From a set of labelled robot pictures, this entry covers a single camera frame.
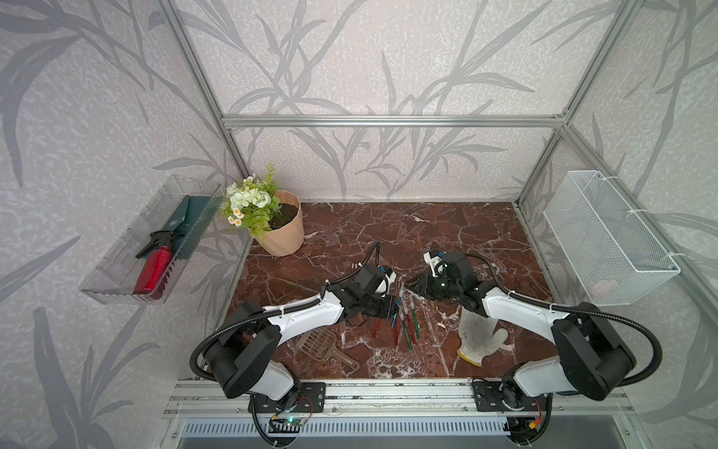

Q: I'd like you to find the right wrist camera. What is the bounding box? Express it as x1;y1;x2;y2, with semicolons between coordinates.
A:
424;250;446;278

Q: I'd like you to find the clear plastic wall tray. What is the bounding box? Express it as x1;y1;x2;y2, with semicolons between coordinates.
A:
80;175;222;305

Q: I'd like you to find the red spray bottle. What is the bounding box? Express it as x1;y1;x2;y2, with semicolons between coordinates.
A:
133;231;181;299

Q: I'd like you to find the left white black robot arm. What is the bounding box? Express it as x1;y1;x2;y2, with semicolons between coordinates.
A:
189;265;398;408

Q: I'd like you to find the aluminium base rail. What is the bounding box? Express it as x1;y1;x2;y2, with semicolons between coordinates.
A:
162;378;636;419

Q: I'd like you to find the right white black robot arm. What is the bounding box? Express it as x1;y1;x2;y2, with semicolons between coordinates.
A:
407;251;664;401

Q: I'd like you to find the green carving knife right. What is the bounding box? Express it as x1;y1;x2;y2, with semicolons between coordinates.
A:
409;295;421;340

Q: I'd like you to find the artificial white flower plant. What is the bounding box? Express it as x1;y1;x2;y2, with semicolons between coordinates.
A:
220;164;280;242

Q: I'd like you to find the green garden trowel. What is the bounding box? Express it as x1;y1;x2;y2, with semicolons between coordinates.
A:
164;196;221;260

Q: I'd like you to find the white work glove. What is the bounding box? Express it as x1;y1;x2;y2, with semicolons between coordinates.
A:
457;308;509;367

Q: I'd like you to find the green carving knife left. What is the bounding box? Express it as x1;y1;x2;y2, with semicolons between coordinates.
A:
398;310;413;352

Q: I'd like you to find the small circuit board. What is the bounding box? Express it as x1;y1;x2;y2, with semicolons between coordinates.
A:
269;415;312;434

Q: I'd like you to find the brown plastic scoop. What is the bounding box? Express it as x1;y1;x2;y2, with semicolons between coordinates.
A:
297;327;360;370

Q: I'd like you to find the terracotta flower pot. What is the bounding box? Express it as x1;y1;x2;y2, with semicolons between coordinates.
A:
259;189;305;257

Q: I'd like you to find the white wire mesh basket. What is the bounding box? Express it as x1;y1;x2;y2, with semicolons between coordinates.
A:
544;170;682;307

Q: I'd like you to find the green carving knife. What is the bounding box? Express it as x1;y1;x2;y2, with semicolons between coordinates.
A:
409;295;421;340
398;310;413;352

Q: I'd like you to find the blue carving knife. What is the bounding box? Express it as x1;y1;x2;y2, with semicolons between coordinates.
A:
391;282;404;328

